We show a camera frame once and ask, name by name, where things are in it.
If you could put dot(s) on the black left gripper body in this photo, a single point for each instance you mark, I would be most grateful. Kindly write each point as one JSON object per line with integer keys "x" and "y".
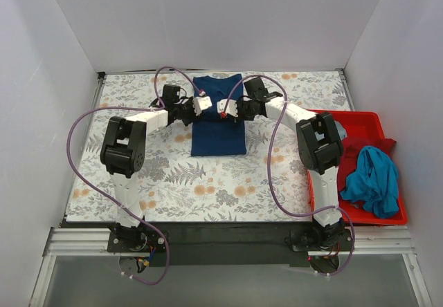
{"x": 190, "y": 107}

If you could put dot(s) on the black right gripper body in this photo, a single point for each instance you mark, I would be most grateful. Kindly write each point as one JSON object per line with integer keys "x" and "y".
{"x": 241, "y": 108}

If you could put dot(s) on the navy blue t shirt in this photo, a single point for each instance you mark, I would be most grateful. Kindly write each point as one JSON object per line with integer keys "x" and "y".
{"x": 211, "y": 134}

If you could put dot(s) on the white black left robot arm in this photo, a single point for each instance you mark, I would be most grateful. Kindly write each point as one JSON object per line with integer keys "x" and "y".
{"x": 123, "y": 155}

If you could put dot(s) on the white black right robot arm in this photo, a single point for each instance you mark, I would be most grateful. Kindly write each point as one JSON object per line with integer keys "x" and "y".
{"x": 319, "y": 147}

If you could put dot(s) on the floral patterned table mat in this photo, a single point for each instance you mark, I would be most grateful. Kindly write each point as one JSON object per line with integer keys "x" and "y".
{"x": 268, "y": 183}

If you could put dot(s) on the grey t shirt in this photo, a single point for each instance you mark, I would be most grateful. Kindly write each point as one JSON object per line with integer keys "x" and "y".
{"x": 342, "y": 133}

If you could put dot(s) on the red t shirt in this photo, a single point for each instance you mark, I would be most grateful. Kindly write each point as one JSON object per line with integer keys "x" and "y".
{"x": 352, "y": 147}

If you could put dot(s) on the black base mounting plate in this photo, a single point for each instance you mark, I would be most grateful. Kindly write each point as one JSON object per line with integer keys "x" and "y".
{"x": 229, "y": 243}

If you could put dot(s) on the teal blue t shirt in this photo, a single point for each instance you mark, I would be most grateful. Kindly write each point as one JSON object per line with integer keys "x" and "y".
{"x": 374, "y": 183}

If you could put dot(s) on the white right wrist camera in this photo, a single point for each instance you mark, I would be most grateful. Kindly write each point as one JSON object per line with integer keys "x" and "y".
{"x": 227, "y": 108}

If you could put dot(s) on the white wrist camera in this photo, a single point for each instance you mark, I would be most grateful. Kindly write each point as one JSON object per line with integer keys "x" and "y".
{"x": 201, "y": 103}
{"x": 227, "y": 108}

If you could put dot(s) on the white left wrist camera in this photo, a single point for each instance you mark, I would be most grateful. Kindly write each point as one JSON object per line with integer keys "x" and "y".
{"x": 201, "y": 103}

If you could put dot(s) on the aluminium frame rail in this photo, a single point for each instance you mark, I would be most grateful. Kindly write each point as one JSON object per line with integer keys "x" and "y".
{"x": 71, "y": 242}

